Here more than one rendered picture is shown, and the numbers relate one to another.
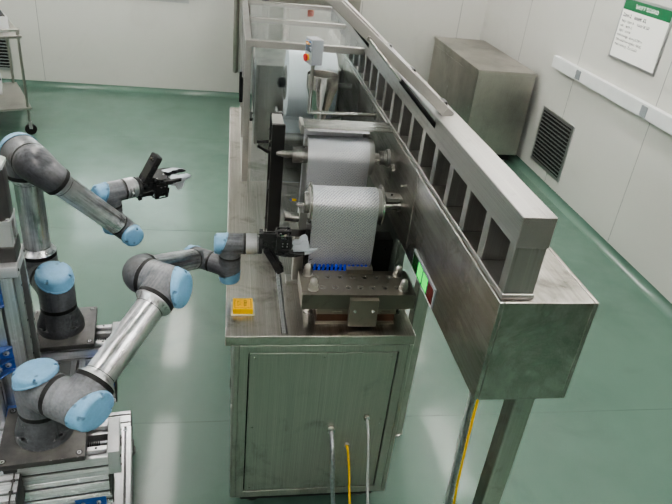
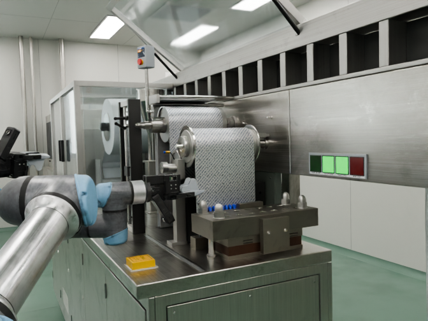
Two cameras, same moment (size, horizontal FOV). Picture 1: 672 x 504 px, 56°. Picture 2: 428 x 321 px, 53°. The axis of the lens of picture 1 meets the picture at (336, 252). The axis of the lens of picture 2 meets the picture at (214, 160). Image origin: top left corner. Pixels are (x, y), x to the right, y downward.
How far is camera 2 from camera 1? 1.16 m
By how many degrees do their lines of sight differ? 30
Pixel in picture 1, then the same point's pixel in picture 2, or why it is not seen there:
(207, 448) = not seen: outside the picture
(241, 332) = (153, 279)
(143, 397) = not seen: outside the picture
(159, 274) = (57, 180)
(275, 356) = (197, 305)
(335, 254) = (221, 195)
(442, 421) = not seen: outside the picture
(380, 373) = (307, 307)
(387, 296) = (293, 213)
